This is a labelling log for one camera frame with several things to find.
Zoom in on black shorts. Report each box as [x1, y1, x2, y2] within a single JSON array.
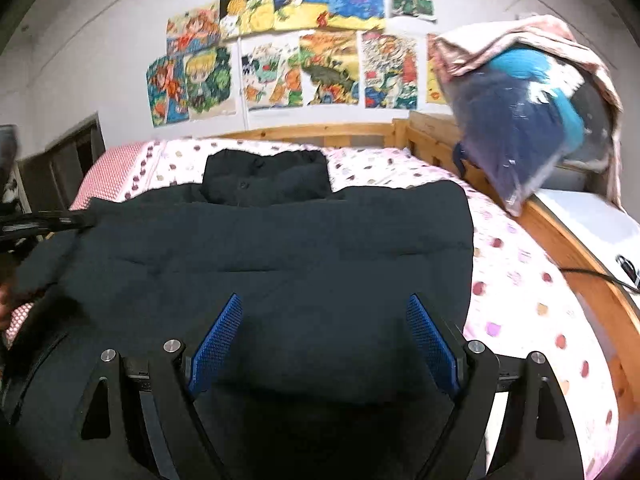
[[0, 149, 475, 480]]

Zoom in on colourful wall drawings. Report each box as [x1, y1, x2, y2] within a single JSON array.
[[146, 0, 453, 128]]

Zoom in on dark doorway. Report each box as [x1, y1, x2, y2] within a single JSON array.
[[17, 114, 107, 213]]

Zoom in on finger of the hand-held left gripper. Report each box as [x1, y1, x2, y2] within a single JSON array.
[[0, 209, 97, 242]]

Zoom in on bundle of bagged bedding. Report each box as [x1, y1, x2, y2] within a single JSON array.
[[431, 14, 625, 208]]

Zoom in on pink dotted bed sheet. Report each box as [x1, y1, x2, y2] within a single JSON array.
[[70, 139, 621, 480]]

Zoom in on wooden bed frame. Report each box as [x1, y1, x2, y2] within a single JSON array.
[[212, 119, 640, 441]]

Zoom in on red checked blanket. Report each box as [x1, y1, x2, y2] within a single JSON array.
[[6, 141, 153, 346]]

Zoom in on white storage box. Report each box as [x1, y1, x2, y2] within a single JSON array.
[[537, 165, 640, 293]]

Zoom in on black cable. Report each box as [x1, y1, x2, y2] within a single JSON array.
[[559, 254, 640, 295]]

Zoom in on clear bag of blue clothes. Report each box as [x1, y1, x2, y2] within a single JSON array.
[[450, 47, 613, 217]]

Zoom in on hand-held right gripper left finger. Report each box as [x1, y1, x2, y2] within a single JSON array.
[[70, 292, 243, 480]]

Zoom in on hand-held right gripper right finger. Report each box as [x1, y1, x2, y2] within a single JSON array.
[[405, 294, 586, 480]]

